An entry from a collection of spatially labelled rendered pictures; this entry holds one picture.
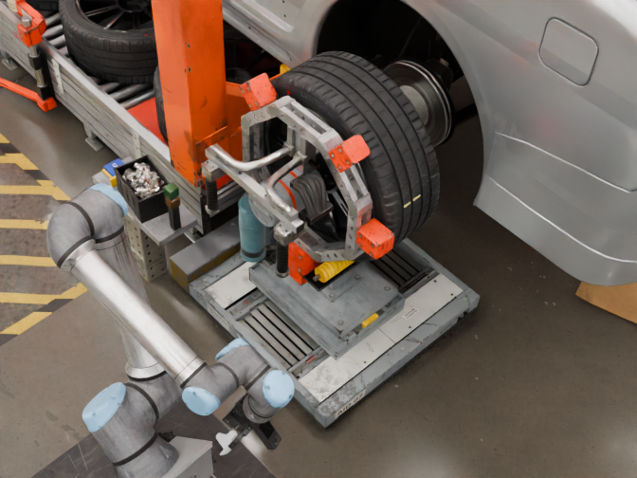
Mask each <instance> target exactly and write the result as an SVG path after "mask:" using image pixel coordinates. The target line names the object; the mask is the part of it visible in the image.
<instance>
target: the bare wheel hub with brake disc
mask: <svg viewBox="0 0 637 478"><path fill-rule="evenodd" d="M383 72H384V73H385V74H386V75H388V76H389V77H390V78H391V80H393V81H394V82H395V83H396V84H397V85H398V87H400V89H401V90H402V91H403V92H404V95H406V96H407V97H408V99H409V100H410V103H412V105H413V106H414V108H415V111H417V112H418V114H419V118H421V119H422V121H423V123H424V125H425V126H426V128H427V130H428V135H429V136H430V139H431V142H432V144H433V147H435V146H436V145H438V144H439V143H441V142H443V141H444V140H445V139H446V138H447V136H448V134H449V132H450V128H451V110H450V106H449V102H448V99H447V97H446V93H445V91H444V90H443V88H442V86H441V85H440V84H439V83H438V81H437V80H436V79H435V78H434V76H433V75H432V74H431V73H430V72H429V71H427V70H426V69H425V68H424V67H422V66H421V65H419V64H417V63H415V62H412V61H407V60H401V61H397V62H395V63H393V64H390V65H389V66H387V67H386V68H385V69H384V71H383Z"/></svg>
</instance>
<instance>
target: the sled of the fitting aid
mask: <svg viewBox="0 0 637 478"><path fill-rule="evenodd" d="M276 262H277V250H275V251H273V252H272V253H270V254H269V255H267V256H265V257H264V258H263V259H262V260H261V261H259V262H257V263H256V264H254V265H253V266H251V267H249V268H248V271H249V281H250V282H251V283H253V284H254V285H255V286H257V287H258V288H259V289H260V290H261V291H262V292H263V294H264V295H265V296H267V297H268V298H269V299H270V300H271V301H272V302H273V303H274V304H275V305H276V306H277V307H278V308H280V309H281V310H282V311H283V312H284V313H285V314H286V315H287V316H288V317H289V318H290V319H291V320H292V321H293V322H295V323H296V324H297V325H298V326H299V327H300V328H301V329H302V330H303V331H304V332H305V333H306V334H308V335H309V336H310V337H311V338H312V339H313V340H314V341H315V342H316V343H317V344H318V345H319V346H320V347H322V348H323V349H324V350H325V351H326V352H327V353H328V354H329V355H330V356H331V357H332V358H333V359H335V360H337V359H339V358H340V357H342V356H343V355H344V354H345V353H347V352H348V351H349V350H351V349H352V348H353V347H355V346H356V345H357V344H359V343H360V342H361V341H363V340H364V339H365V338H367V337H368V336H369V335H371V333H372V332H374V331H375V330H376V329H378V328H379V327H380V326H382V325H383V324H384V323H386V322H387V321H388V320H390V319H391V318H392V317H394V316H395V315H396V314H398V313H399V312H400V311H402V310H403V309H404V305H405V299H406V297H405V296H404V295H403V294H401V293H400V292H399V291H398V292H397V297H395V298H394V299H393V300H391V301H390V302H389V303H387V304H386V305H384V306H383V307H382V308H380V309H379V310H378V311H376V312H375V313H374V314H372V315H371V316H370V317H369V318H368V319H367V320H365V321H364V322H362V323H361V324H360V325H358V326H357V327H356V328H354V329H353V330H352V331H350V332H349V333H348V334H346V335H345V336H344V337H342V338H341V339H339V338H338V337H337V336H336V335H335V334H334V333H333V332H332V331H330V330H329V329H328V328H327V327H326V326H325V325H324V324H323V323H322V322H321V321H319V320H318V319H317V318H316V317H315V316H314V315H313V314H312V313H311V312H310V311H308V310H307V309H306V308H305V307H304V306H303V305H302V304H301V303H300V302H298V301H297V300H296V299H295V298H294V297H293V296H292V295H291V294H290V293H289V292H288V291H286V290H285V289H284V288H283V287H282V286H281V285H280V284H279V283H278V282H276V281H275V280H274V279H273V278H272V277H271V276H270V275H269V274H268V268H269V267H270V266H272V265H273V264H275V263H276Z"/></svg>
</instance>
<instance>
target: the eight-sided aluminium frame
mask: <svg viewBox="0 0 637 478"><path fill-rule="evenodd" d="M275 117H278V118H279V119H280V120H282V121H283V122H285V123H286V124H287V125H289V126H291V127H292V128H293V129H294V130H295V131H296V132H297V133H299V134H300V135H301V136H303V137H305V138H306V139H307V140H308V141H309V142H310V143H312V144H313V145H314V146H315V147H317V148H318V150H319V151H320V152H321V154H322V156H323V158H324V160H325V162H326V164H327V166H328V168H329V170H330V171H331V173H332V175H333V177H334V179H335V181H336V183H337V185H338V187H339V189H340V191H341V193H342V195H343V197H344V199H345V201H346V203H347V205H348V209H349V211H348V222H347V232H346V241H343V242H334V243H327V242H325V241H324V240H323V239H322V238H321V237H320V236H318V235H317V234H316V233H315V232H314V231H312V230H311V229H310V228H309V227H308V226H307V232H306V233H305V234H304V235H302V236H301V237H299V238H298V239H296V240H295V241H293V242H294V243H296V244H297V245H298V246H299V247H300V248H301V249H303V250H304V251H305V252H306V253H307V254H308V255H310V257H311V258H312V259H314V260H315V261H316V262H320V263H322V262H333V261H346V260H347V261H350V260H353V259H355V258H356V257H358V256H359V255H361V254H362V253H363V252H365V251H364V250H363V249H362V248H360V247H359V246H358V245H357V244H356V243H355V240H356V232H357V229H358V228H360V227H361V226H363V225H364V224H366V223H367V222H369V221H370V220H371V215H372V208H373V201H372V199H371V196H370V193H368V191H367V189H366V187H365V185H364V183H363V181H362V179H361V177H360V175H359V173H358V171H357V169H356V167H355V165H353V166H352V167H350V168H348V169H347V170H345V171H344V172H342V173H340V172H339V171H338V169H337V167H336V165H335V164H334V162H333V160H332V159H331V158H330V157H329V155H328V154H329V152H330V151H331V150H333V149H334V148H336V147H337V146H338V145H339V144H340V143H342V142H344V141H343V140H342V138H341V137H340V135H339V134H338V133H337V132H336V131H335V129H334V128H331V127H329V126H328V125H327V124H325V123H324V122H323V121H321V120H320V119H318V118H317V117H316V116H314V115H313V114H312V113H311V112H309V111H308V110H307V109H305V108H304V107H303V106H301V105H300V104H299V103H297V102H296V100H295V99H292V98H290V97H289V96H286V97H282V98H280V99H278V100H276V101H273V102H271V103H270V104H268V105H267V106H265V107H263V108H261V109H258V110H256V111H253V112H252V111H250V112H248V113H246V114H244V115H243V116H241V125H242V147H243V160H242V162H250V161H254V160H257V159H260V158H262V157H264V121H266V120H270V119H273V118H275ZM308 124H309V125H310V126H309V125H308ZM312 127H313V128H314V129H313V128H312ZM245 172H246V174H248V175H249V176H250V177H251V178H252V179H254V180H255V181H256V182H257V183H258V184H259V185H260V184H261V183H262V180H263V181H265V180H266V179H268V178H269V177H270V176H271V174H270V172H269V171H268V169H267V167H266V166H263V167H262V168H259V169H256V170H252V171H245ZM258 173H259V175H260V176H259V175H258ZM260 177H261V178H262V180H261V179H260Z"/></svg>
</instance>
